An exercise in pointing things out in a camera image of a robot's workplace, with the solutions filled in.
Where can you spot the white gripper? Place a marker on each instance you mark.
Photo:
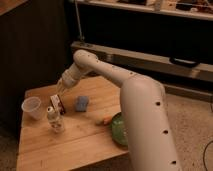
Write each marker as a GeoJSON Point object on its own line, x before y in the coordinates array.
{"type": "Point", "coordinates": [61, 89]}

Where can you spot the black white eraser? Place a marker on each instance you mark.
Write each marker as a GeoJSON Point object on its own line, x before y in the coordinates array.
{"type": "Point", "coordinates": [57, 104]}

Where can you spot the blue sponge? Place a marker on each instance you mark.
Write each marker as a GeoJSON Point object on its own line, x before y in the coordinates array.
{"type": "Point", "coordinates": [81, 103]}

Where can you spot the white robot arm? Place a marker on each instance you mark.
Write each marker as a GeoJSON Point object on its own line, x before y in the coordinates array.
{"type": "Point", "coordinates": [142, 99]}

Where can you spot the clear plastic cup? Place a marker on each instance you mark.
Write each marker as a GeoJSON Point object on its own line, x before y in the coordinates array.
{"type": "Point", "coordinates": [32, 106]}

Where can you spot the clear plastic bottle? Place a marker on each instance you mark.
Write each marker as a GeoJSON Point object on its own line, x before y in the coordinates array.
{"type": "Point", "coordinates": [55, 120]}

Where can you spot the wooden table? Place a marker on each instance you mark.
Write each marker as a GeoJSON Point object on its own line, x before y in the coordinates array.
{"type": "Point", "coordinates": [82, 142]}

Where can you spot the metal pole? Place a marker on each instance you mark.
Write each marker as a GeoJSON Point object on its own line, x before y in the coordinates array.
{"type": "Point", "coordinates": [81, 36]}

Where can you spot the small orange carrot toy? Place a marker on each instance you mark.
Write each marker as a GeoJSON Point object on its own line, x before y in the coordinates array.
{"type": "Point", "coordinates": [104, 121]}

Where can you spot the green plate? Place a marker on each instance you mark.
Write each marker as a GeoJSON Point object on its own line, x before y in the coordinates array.
{"type": "Point", "coordinates": [118, 130]}

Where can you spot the grey long case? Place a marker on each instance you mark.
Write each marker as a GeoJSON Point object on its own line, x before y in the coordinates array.
{"type": "Point", "coordinates": [146, 61]}

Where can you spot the cluttered shelf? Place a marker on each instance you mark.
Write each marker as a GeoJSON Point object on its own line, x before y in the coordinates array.
{"type": "Point", "coordinates": [154, 8]}

